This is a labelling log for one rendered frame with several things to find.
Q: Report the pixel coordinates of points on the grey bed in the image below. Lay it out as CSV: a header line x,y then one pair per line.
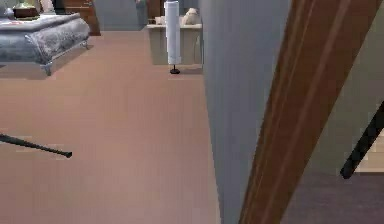
x,y
50,40

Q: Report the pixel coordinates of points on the black baseball bat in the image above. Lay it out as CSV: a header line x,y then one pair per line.
x,y
33,146

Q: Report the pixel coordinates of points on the brown wooden door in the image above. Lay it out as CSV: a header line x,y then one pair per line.
x,y
300,116

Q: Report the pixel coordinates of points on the cream round object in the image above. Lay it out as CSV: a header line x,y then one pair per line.
x,y
191,16

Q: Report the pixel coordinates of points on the beige side table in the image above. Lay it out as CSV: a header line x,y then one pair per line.
x,y
190,43

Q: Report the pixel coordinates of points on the white floor lamp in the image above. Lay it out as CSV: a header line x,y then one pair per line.
x,y
173,33

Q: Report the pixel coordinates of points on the brown wooden dresser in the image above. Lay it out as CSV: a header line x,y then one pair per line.
x,y
85,13

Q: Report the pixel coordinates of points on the brown box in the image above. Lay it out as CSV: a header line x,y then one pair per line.
x,y
25,12

